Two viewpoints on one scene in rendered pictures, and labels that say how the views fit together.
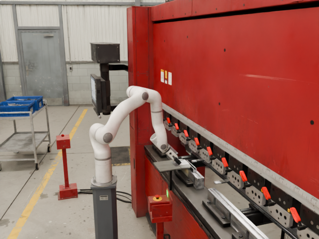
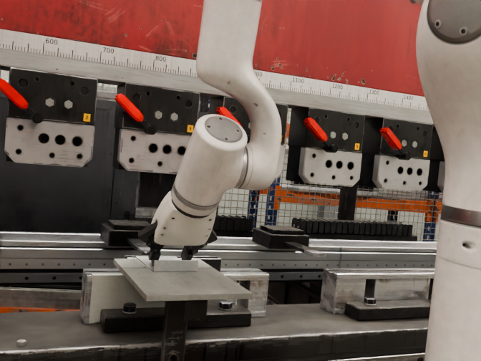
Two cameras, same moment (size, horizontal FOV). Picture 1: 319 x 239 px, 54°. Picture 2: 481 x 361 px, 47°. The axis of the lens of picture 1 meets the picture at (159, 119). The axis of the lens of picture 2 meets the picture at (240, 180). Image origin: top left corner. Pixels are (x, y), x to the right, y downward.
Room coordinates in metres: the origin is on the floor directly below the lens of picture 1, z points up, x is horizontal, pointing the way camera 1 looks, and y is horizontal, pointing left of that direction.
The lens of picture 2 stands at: (2.41, 0.90, 1.23)
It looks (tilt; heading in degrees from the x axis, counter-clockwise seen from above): 3 degrees down; 264
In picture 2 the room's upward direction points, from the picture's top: 5 degrees clockwise
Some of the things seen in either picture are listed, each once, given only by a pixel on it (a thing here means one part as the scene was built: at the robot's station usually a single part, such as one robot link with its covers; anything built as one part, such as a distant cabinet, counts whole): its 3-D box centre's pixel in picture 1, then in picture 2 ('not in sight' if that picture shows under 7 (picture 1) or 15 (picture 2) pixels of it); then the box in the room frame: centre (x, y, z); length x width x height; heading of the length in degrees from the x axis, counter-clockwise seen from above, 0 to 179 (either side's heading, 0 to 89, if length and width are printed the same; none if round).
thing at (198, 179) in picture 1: (190, 173); (178, 294); (2.40, -0.26, 0.92); 0.39 x 0.06 x 0.10; 18
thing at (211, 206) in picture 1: (215, 212); (403, 309); (1.86, -0.37, 0.89); 0.30 x 0.05 x 0.03; 18
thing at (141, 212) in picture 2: (188, 148); (161, 195); (2.46, -0.24, 1.13); 0.10 x 0.02 x 0.10; 18
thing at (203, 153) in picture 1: (209, 148); (324, 147); (2.10, -0.36, 1.26); 0.15 x 0.09 x 0.17; 18
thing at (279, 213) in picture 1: (286, 204); not in sight; (1.34, -0.61, 1.26); 0.15 x 0.09 x 0.17; 18
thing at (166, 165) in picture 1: (171, 165); (177, 276); (2.41, -0.10, 1.00); 0.26 x 0.18 x 0.01; 108
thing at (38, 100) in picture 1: (25, 103); not in sight; (5.15, 2.24, 0.92); 0.50 x 0.36 x 0.18; 95
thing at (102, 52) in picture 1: (105, 81); not in sight; (3.50, 0.60, 1.53); 0.51 x 0.25 x 0.85; 19
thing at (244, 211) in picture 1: (269, 211); (305, 292); (2.00, -0.79, 0.81); 0.64 x 0.08 x 0.14; 108
